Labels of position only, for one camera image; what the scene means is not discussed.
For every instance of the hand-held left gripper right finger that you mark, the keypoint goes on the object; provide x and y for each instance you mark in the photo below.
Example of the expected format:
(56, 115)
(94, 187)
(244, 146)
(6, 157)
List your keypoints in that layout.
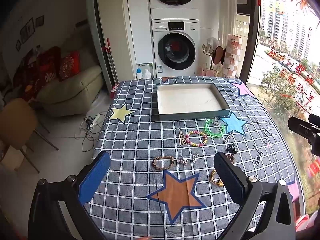
(228, 176)

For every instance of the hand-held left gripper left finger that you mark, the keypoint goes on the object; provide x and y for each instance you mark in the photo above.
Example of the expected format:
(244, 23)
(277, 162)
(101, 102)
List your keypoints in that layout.
(95, 177)

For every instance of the black hair claw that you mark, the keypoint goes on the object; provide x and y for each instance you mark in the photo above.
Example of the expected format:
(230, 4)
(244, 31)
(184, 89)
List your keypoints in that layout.
(231, 148)

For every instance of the silver metal hair clip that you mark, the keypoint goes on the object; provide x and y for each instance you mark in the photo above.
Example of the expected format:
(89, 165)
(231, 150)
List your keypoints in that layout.
(228, 137)

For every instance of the green translucent plastic bangle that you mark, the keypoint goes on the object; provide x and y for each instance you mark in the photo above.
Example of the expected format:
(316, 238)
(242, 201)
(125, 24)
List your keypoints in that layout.
(207, 127)

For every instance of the beige looped hair clip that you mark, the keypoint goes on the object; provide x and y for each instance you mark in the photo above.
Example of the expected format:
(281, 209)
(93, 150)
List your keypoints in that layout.
(182, 138)

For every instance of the shallow teal cardboard tray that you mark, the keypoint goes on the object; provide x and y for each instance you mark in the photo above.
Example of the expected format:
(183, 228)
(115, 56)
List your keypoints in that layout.
(187, 100)

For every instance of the silver twisted trinket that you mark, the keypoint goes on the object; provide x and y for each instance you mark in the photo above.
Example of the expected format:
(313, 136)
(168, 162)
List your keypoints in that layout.
(195, 157)

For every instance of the white power strip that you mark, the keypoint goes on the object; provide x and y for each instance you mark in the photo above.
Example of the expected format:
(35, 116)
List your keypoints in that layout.
(95, 118)

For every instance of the grey checked star tablecloth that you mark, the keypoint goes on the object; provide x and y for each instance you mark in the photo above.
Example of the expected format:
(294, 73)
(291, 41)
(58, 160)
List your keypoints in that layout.
(140, 135)

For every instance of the beige leather sofa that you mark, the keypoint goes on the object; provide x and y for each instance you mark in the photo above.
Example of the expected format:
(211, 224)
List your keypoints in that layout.
(72, 92)

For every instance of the pink plastic item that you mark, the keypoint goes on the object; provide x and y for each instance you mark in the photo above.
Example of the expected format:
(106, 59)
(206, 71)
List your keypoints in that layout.
(306, 221)

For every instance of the tan chair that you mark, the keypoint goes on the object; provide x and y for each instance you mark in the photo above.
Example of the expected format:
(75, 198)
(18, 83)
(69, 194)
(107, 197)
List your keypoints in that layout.
(17, 125)

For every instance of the pink checked tall box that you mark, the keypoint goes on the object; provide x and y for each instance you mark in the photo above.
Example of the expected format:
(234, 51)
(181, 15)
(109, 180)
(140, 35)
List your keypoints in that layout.
(232, 57)

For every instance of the white bottle blue cap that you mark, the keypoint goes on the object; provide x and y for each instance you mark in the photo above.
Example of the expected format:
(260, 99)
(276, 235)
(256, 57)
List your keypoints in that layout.
(139, 73)

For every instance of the red patterned cushion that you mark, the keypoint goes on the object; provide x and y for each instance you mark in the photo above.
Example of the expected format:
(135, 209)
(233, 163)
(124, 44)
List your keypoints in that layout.
(69, 65)

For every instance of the clear plastic bottle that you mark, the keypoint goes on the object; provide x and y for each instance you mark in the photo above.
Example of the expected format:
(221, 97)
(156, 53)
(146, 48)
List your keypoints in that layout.
(147, 73)

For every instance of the dark red cushion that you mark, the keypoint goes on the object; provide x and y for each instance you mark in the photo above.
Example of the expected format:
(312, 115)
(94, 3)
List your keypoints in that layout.
(47, 67)

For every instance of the white washing machine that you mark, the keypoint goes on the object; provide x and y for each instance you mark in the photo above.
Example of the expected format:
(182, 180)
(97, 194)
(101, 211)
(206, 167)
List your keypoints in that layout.
(176, 52)

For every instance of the large black picture frame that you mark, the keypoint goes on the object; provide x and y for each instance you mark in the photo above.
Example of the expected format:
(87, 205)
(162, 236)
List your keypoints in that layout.
(27, 30)

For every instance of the small black picture frame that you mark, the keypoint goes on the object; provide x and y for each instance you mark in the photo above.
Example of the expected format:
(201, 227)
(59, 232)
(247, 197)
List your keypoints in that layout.
(39, 21)

